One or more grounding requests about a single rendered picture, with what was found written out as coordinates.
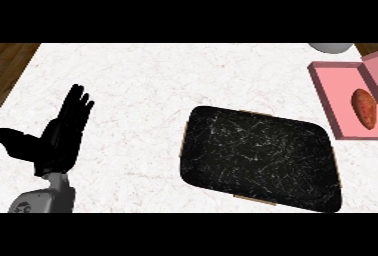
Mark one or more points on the orange sweet potato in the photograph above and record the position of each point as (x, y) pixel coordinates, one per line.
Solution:
(364, 108)

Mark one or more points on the pink cardboard box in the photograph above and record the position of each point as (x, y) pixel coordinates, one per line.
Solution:
(344, 96)

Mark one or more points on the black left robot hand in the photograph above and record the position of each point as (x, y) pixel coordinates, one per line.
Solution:
(59, 140)

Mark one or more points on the grey round object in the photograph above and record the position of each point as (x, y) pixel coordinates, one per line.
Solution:
(332, 47)

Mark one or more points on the black marbled tray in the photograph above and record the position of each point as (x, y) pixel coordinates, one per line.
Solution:
(259, 156)

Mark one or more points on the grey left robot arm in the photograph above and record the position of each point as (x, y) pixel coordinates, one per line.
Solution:
(46, 198)

